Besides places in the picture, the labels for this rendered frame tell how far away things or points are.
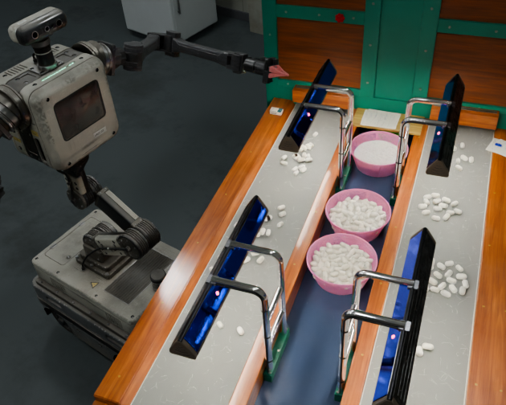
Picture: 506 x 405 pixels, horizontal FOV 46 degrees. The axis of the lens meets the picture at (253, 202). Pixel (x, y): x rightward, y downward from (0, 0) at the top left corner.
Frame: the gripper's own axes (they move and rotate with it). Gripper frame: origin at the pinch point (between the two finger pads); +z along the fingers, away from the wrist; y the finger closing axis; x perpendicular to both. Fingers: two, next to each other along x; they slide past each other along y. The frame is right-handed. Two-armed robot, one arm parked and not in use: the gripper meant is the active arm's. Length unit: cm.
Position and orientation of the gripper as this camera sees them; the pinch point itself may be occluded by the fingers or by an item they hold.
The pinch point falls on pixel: (286, 75)
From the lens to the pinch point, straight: 248.2
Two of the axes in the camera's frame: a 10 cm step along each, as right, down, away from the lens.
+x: -5.5, 3.0, -7.8
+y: -1.2, 9.0, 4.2
